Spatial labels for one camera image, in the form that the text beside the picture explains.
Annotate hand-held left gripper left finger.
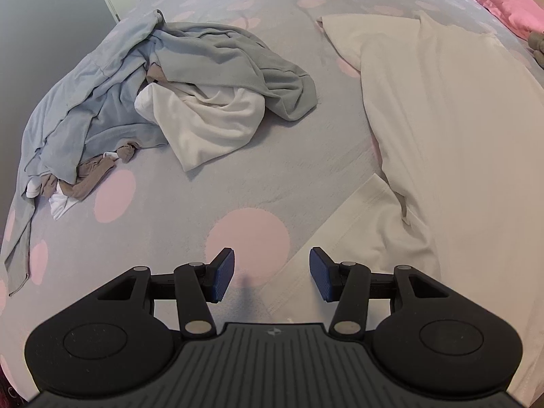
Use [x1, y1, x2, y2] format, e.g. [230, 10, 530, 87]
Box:
[90, 246, 236, 338]

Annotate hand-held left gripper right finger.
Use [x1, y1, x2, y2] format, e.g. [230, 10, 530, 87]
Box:
[309, 246, 454, 337]

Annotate cream white shirt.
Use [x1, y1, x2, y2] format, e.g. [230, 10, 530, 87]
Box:
[265, 10, 544, 408]

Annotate bed with polka dot sheet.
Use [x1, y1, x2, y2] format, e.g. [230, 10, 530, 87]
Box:
[0, 0, 544, 408]

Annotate white garment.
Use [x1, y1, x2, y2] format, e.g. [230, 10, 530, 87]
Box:
[134, 80, 267, 173]

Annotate beige stockings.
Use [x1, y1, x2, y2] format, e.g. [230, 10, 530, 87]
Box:
[40, 143, 137, 201]

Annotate grey garment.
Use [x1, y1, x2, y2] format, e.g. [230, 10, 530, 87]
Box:
[146, 21, 319, 122]

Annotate light blue garment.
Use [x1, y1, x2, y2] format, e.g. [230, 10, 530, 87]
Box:
[0, 8, 171, 296]

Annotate beige garment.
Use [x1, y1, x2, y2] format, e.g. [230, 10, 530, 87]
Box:
[529, 31, 544, 69]

